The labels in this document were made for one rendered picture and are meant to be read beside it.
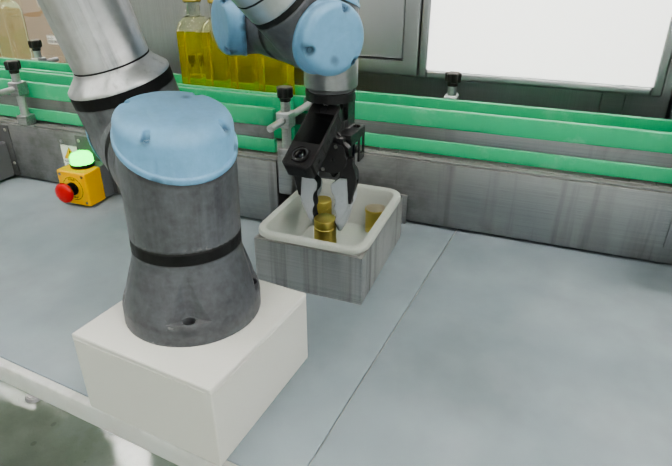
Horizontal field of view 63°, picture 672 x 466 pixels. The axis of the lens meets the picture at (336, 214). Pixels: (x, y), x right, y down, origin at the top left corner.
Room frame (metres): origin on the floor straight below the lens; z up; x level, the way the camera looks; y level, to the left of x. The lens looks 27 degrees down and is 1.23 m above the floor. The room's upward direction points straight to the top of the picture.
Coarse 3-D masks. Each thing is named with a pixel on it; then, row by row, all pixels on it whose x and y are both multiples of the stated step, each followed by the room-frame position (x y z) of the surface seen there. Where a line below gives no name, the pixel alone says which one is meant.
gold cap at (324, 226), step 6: (318, 216) 0.75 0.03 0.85; (324, 216) 0.75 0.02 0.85; (330, 216) 0.75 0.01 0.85; (318, 222) 0.74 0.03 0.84; (324, 222) 0.74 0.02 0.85; (330, 222) 0.74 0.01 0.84; (318, 228) 0.74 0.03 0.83; (324, 228) 0.73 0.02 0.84; (330, 228) 0.74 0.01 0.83; (318, 234) 0.74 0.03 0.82; (324, 234) 0.73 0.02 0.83; (330, 234) 0.74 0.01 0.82; (324, 240) 0.73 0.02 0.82; (330, 240) 0.74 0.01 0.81; (336, 240) 0.75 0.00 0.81
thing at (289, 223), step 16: (320, 192) 0.90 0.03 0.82; (368, 192) 0.88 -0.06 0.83; (384, 192) 0.87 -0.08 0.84; (288, 208) 0.81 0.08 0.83; (352, 208) 0.88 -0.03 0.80; (272, 224) 0.75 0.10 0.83; (288, 224) 0.80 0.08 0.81; (304, 224) 0.85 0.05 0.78; (352, 224) 0.87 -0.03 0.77; (384, 224) 0.75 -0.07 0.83; (288, 240) 0.70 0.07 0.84; (304, 240) 0.69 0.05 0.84; (320, 240) 0.69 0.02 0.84; (352, 240) 0.81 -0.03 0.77; (368, 240) 0.69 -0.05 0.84
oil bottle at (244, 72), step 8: (232, 56) 1.08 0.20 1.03; (240, 56) 1.07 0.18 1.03; (248, 56) 1.06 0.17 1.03; (256, 56) 1.07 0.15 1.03; (232, 64) 1.08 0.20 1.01; (240, 64) 1.07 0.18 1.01; (248, 64) 1.07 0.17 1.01; (256, 64) 1.07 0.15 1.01; (232, 72) 1.08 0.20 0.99; (240, 72) 1.07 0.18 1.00; (248, 72) 1.07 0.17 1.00; (256, 72) 1.07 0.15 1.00; (232, 80) 1.08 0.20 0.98; (240, 80) 1.07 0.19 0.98; (248, 80) 1.07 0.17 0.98; (256, 80) 1.07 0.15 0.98; (232, 88) 1.08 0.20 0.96; (240, 88) 1.07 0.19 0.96; (248, 88) 1.07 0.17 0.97; (256, 88) 1.07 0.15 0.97
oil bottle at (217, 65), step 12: (204, 24) 1.10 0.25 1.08; (204, 36) 1.10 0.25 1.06; (204, 48) 1.10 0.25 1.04; (216, 48) 1.09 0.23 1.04; (204, 60) 1.10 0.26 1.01; (216, 60) 1.09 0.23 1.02; (228, 60) 1.09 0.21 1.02; (216, 72) 1.09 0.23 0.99; (228, 72) 1.09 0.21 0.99; (216, 84) 1.09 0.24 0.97; (228, 84) 1.08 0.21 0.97
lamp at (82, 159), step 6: (78, 150) 1.03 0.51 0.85; (84, 150) 1.03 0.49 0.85; (72, 156) 1.00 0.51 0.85; (78, 156) 1.00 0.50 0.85; (84, 156) 1.01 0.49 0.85; (90, 156) 1.02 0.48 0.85; (72, 162) 1.00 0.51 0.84; (78, 162) 1.00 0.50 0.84; (84, 162) 1.00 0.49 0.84; (90, 162) 1.01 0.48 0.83; (72, 168) 1.00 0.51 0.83; (78, 168) 1.00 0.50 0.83; (84, 168) 1.00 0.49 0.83
